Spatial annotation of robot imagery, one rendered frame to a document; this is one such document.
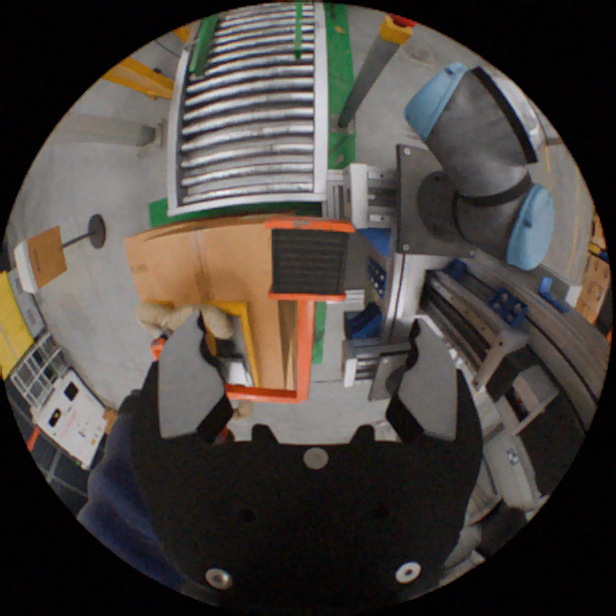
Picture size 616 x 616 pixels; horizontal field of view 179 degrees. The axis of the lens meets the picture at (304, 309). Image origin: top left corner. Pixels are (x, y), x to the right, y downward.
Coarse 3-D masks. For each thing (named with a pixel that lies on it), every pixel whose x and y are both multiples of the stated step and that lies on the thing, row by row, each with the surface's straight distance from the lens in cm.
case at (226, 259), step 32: (192, 224) 81; (224, 224) 55; (256, 224) 47; (160, 256) 62; (192, 256) 55; (224, 256) 51; (256, 256) 48; (160, 288) 66; (192, 288) 59; (224, 288) 54; (256, 288) 51; (256, 320) 56; (288, 320) 86; (256, 352) 64; (288, 352) 89
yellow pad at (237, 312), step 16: (208, 304) 42; (224, 304) 41; (240, 304) 40; (240, 320) 41; (240, 336) 43; (224, 352) 44; (240, 352) 47; (256, 368) 51; (240, 384) 54; (256, 384) 55
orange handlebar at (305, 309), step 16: (304, 304) 23; (304, 320) 24; (304, 336) 26; (160, 352) 41; (304, 352) 28; (304, 368) 30; (224, 384) 40; (304, 384) 33; (256, 400) 39; (272, 400) 38; (288, 400) 37; (304, 400) 37
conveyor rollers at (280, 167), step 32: (224, 32) 148; (256, 32) 137; (288, 32) 135; (224, 64) 123; (256, 64) 118; (224, 96) 111; (256, 96) 102; (288, 96) 99; (192, 128) 107; (256, 128) 94; (288, 128) 91; (192, 160) 102; (224, 160) 96; (224, 192) 92; (256, 192) 88; (288, 192) 86
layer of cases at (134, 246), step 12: (216, 216) 119; (228, 216) 98; (156, 228) 135; (168, 228) 109; (132, 240) 130; (132, 252) 132; (144, 252) 124; (132, 264) 135; (144, 264) 127; (132, 276) 139; (144, 276) 131; (144, 288) 135; (288, 372) 131; (288, 384) 141
